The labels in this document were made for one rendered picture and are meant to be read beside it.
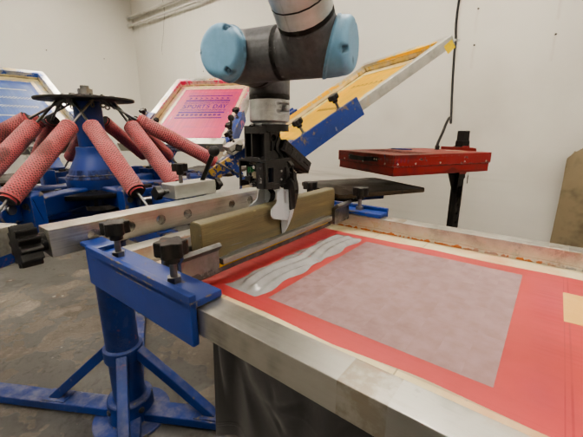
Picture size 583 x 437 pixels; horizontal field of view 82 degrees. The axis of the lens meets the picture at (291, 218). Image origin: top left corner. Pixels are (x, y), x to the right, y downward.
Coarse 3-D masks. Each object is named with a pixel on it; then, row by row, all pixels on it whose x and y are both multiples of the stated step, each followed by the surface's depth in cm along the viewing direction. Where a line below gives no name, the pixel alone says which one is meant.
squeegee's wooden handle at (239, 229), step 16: (304, 192) 76; (320, 192) 78; (256, 208) 62; (304, 208) 73; (320, 208) 79; (192, 224) 53; (208, 224) 53; (224, 224) 56; (240, 224) 59; (256, 224) 62; (272, 224) 66; (304, 224) 74; (192, 240) 54; (208, 240) 54; (224, 240) 56; (240, 240) 59; (256, 240) 63
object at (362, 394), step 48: (432, 240) 76; (480, 240) 70; (528, 240) 67; (240, 336) 37; (288, 336) 35; (288, 384) 33; (336, 384) 29; (384, 384) 29; (384, 432) 27; (432, 432) 24; (480, 432) 24
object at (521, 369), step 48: (288, 288) 54; (336, 288) 54; (384, 288) 54; (336, 336) 41; (384, 336) 41; (432, 336) 41; (480, 336) 41; (528, 336) 41; (576, 336) 41; (480, 384) 33; (528, 384) 33; (576, 384) 33; (576, 432) 28
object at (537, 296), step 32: (352, 256) 68; (384, 256) 68; (416, 256) 68; (448, 256) 68; (416, 288) 54; (448, 288) 54; (480, 288) 54; (512, 288) 54; (544, 288) 54; (576, 288) 54; (544, 320) 45
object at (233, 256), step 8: (328, 216) 81; (312, 224) 75; (320, 224) 77; (288, 232) 69; (296, 232) 70; (264, 240) 64; (272, 240) 64; (280, 240) 66; (248, 248) 60; (256, 248) 61; (224, 256) 56; (232, 256) 56; (240, 256) 58
